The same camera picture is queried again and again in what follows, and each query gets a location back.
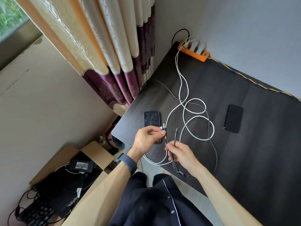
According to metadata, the tangled black cable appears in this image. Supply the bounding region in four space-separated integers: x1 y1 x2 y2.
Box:
7 186 39 226

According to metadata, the person's black piped shirt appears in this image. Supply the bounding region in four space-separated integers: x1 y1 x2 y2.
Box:
109 172 213 226

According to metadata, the black computer keyboard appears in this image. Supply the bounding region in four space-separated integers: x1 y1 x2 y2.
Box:
17 202 56 226

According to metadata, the person's right forearm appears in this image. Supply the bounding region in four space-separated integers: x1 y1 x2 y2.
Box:
194 166 262 226

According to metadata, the glass window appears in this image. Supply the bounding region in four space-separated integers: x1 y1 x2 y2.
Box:
0 0 43 71

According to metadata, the orange power strip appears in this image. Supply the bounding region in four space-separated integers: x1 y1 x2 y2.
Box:
177 40 210 62

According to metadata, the clean black smartphone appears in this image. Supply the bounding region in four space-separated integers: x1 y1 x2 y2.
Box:
224 104 244 134

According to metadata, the black power cord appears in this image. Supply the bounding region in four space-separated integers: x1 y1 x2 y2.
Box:
172 29 190 45

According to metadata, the black braided charging cable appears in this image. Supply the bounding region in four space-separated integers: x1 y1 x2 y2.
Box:
150 79 218 180

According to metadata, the yellow and blue braided cord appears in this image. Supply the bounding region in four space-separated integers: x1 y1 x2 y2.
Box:
208 57 301 102

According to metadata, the dark blue wrist watch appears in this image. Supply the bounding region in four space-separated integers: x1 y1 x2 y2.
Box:
115 153 138 176

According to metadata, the cream and maroon curtain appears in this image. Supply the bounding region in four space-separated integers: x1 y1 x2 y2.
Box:
13 0 156 116

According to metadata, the smartphone with smudged screen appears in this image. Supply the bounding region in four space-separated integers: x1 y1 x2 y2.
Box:
144 111 163 144

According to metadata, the white charging cable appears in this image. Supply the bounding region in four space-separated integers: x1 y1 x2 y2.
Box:
142 38 215 166

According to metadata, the brown cardboard box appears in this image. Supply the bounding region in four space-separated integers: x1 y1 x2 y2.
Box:
29 140 118 226

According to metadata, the person's right hand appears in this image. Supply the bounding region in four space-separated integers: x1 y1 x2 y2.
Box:
165 141 204 178

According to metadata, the black power adapter brick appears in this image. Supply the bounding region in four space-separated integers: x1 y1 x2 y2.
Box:
70 159 95 173

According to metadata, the person's left hand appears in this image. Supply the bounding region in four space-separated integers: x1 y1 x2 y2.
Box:
128 126 166 163

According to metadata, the black bag in box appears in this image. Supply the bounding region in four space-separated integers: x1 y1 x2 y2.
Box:
35 160 104 218

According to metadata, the pink round object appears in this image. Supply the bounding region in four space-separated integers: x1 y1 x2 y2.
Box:
104 116 125 150

